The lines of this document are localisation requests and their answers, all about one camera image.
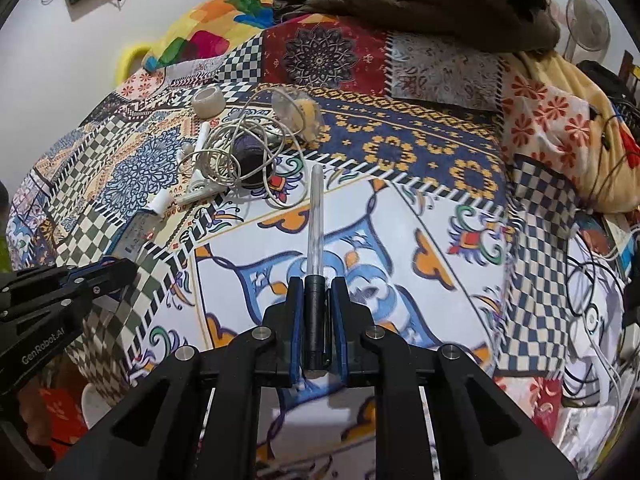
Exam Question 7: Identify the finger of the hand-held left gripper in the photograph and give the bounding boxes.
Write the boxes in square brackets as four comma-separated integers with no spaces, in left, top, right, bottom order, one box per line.
[0,258,139,294]
[0,282,122,324]

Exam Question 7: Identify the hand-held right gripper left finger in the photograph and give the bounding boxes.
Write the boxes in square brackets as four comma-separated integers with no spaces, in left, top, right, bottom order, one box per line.
[47,276,306,480]

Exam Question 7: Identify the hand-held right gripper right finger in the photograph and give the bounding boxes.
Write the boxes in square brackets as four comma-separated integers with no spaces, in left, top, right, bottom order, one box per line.
[330,276,581,480]

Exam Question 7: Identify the clear pen with black grip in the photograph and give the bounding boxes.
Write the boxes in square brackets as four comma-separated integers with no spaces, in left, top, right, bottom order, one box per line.
[306,164,329,380]

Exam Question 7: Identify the toothpaste tube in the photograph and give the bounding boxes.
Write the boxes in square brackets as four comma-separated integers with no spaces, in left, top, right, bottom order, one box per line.
[120,214,157,262]

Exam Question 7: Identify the red floral cloth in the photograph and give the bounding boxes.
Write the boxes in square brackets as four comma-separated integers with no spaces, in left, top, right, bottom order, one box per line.
[39,387,90,443]

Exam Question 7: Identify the white round container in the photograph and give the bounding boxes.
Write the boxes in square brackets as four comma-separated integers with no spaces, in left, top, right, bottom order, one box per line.
[81,384,117,428]

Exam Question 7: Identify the patchwork printed blanket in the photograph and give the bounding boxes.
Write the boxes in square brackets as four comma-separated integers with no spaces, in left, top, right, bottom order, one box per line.
[7,25,636,480]

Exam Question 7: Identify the purple thread spool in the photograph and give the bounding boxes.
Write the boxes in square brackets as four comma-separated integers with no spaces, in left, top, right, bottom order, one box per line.
[234,132,274,189]

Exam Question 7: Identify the beige tape roll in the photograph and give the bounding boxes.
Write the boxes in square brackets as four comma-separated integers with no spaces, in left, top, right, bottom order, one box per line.
[191,86,227,120]

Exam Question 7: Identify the clear plastic cup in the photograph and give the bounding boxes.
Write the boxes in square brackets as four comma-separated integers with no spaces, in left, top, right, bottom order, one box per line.
[271,87,322,144]

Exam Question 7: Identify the multicoloured pillow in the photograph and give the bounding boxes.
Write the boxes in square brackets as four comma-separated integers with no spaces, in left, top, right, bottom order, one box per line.
[142,0,281,73]

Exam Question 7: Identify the cream floral blanket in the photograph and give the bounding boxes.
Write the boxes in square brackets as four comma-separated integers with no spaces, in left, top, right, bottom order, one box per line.
[500,50,640,213]

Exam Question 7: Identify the brown puffer jacket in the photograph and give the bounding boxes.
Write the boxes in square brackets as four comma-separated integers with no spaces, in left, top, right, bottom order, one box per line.
[272,0,562,54]

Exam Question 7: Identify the white standing fan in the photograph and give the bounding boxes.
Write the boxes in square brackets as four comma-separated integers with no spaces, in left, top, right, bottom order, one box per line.
[565,0,612,62]

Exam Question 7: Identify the tangled white cable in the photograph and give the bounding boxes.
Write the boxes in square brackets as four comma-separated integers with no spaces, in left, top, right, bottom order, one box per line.
[175,105,306,211]

